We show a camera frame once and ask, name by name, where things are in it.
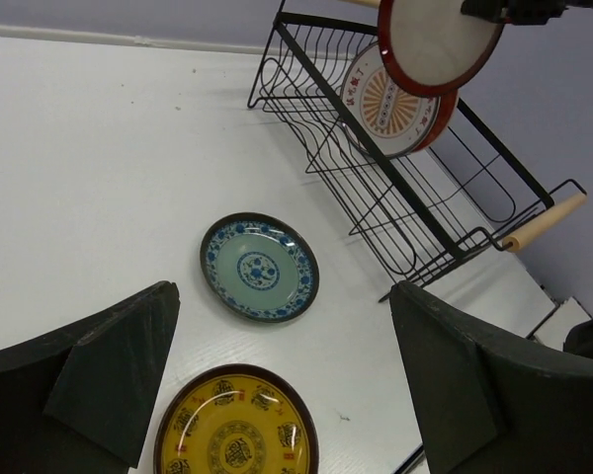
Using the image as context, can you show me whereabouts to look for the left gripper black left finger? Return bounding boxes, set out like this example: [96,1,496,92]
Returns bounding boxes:
[0,281,180,473]

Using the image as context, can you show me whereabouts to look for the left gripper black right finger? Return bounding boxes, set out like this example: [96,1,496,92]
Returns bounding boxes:
[389,281,593,473]

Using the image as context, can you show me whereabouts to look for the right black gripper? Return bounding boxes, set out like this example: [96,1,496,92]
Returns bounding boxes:
[461,0,567,24]

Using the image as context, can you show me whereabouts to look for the dark red rimmed beige plate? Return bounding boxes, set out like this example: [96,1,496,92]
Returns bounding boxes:
[378,0,503,98]

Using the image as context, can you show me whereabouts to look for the red teal floral plate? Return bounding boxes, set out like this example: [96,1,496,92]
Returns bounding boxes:
[414,90,459,152]

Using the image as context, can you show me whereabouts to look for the white plate orange sunburst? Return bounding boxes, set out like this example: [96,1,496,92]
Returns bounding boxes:
[340,43,440,158]

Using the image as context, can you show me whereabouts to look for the blue white floral small plate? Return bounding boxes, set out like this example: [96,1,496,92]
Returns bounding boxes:
[200,212,320,323]

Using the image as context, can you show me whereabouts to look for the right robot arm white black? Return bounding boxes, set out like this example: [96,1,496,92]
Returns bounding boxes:
[461,1,593,359]

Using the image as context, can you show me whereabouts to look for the yellow black patterned plate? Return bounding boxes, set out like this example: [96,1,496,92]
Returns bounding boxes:
[153,363,319,474]

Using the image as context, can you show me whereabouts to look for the black wire dish rack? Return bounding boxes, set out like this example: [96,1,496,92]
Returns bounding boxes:
[248,7,587,285]

